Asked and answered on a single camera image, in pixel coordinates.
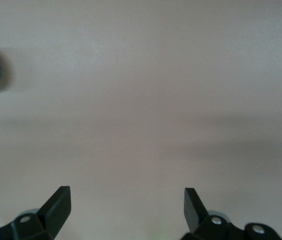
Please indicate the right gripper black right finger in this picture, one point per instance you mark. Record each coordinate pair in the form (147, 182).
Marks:
(193, 212)

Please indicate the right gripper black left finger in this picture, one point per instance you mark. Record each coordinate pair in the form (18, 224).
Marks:
(55, 212)

